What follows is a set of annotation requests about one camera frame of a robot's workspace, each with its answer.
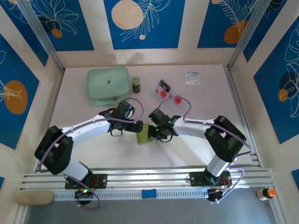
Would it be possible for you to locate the brown bottle with orange cap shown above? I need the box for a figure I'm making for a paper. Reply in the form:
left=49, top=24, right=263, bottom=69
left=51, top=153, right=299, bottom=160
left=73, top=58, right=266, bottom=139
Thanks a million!
left=256, top=188, right=278, bottom=201

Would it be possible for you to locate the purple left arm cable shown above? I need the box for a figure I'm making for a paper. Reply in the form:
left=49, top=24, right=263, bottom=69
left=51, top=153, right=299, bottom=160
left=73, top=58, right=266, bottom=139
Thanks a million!
left=37, top=97, right=144, bottom=210

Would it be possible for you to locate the green card holder wallet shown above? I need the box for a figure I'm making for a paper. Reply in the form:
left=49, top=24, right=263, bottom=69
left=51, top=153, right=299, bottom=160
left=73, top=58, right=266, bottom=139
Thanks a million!
left=136, top=123, right=154, bottom=144

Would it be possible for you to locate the dark jar with green lid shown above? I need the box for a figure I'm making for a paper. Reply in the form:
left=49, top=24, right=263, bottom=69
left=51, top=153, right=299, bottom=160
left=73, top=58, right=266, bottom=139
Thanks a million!
left=131, top=77, right=142, bottom=94

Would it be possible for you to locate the white and blue packet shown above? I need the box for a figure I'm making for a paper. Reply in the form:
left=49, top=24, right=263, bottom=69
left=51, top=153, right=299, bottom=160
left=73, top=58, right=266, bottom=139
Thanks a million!
left=185, top=71, right=201, bottom=86

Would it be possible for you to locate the grey slotted cable duct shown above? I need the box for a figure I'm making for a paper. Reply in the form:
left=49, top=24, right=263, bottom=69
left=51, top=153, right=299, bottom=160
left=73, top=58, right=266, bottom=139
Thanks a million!
left=53, top=190, right=211, bottom=201

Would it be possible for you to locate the mint green zip pouch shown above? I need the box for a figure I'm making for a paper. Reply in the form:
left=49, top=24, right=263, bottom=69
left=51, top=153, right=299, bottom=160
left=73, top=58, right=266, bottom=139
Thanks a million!
left=86, top=66, right=131, bottom=107

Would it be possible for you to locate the black controller board with wires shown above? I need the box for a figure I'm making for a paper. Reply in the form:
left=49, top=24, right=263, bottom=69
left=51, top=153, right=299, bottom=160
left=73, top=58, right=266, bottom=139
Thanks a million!
left=206, top=188, right=226, bottom=203
left=74, top=188, right=94, bottom=199

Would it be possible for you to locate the blue bone-shaped clip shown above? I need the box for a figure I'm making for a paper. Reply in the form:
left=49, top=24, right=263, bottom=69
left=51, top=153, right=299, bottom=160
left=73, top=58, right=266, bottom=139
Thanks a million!
left=141, top=189, right=157, bottom=199

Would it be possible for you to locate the beige foam pad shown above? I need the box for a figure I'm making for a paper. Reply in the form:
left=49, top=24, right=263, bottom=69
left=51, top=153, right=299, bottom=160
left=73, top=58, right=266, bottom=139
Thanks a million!
left=15, top=190, right=55, bottom=206

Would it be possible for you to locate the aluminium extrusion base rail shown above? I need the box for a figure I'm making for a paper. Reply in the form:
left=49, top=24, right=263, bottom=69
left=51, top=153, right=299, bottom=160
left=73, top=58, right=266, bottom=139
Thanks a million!
left=20, top=167, right=278, bottom=191

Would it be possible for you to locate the clear box with red balls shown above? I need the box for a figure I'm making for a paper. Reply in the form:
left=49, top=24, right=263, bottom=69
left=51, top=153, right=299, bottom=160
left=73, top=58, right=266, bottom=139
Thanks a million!
left=149, top=79, right=185, bottom=110

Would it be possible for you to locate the aluminium corner post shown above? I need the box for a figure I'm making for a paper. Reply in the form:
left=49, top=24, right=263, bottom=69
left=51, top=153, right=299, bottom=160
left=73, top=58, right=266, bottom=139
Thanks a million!
left=18, top=0, right=65, bottom=72
left=227, top=0, right=271, bottom=69

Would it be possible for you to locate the aluminium table side rail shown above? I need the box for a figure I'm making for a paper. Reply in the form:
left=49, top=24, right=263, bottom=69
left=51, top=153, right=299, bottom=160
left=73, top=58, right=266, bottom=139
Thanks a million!
left=224, top=66, right=263, bottom=168

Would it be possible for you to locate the black VIP membership card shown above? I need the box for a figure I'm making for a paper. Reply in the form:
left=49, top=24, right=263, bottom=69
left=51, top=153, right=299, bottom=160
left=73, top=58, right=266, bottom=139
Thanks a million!
left=158, top=79, right=172, bottom=91

